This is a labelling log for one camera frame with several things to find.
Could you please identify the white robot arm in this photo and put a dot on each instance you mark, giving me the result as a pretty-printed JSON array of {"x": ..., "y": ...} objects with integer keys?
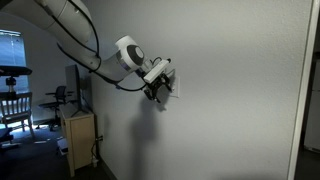
[{"x": 83, "y": 50}]

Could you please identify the window blinds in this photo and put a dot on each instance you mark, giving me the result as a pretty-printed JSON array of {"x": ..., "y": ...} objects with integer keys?
[{"x": 11, "y": 60}]

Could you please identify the white wooden chair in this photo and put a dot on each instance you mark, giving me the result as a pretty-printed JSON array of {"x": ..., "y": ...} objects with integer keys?
[{"x": 16, "y": 110}]

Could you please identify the light wooden cabinet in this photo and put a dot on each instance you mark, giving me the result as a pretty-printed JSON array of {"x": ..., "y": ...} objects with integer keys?
[{"x": 80, "y": 140}]

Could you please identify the dark wall baseboard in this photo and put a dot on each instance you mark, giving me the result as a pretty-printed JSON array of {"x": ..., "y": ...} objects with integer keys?
[{"x": 108, "y": 170}]

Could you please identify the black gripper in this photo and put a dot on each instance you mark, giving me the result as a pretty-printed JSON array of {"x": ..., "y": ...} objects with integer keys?
[{"x": 155, "y": 85}]

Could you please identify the white light switch plate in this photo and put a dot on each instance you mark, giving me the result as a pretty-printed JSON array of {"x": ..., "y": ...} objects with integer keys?
[{"x": 176, "y": 90}]

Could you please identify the black flat monitor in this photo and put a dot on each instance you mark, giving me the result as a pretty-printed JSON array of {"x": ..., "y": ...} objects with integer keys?
[{"x": 73, "y": 86}]

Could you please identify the black office chair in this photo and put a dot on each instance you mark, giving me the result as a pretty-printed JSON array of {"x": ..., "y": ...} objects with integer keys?
[{"x": 58, "y": 100}]

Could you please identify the white box on floor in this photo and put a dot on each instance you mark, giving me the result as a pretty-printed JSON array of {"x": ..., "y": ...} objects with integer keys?
[{"x": 62, "y": 146}]

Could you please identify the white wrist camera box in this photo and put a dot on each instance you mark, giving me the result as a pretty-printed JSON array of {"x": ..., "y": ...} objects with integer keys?
[{"x": 156, "y": 71}]

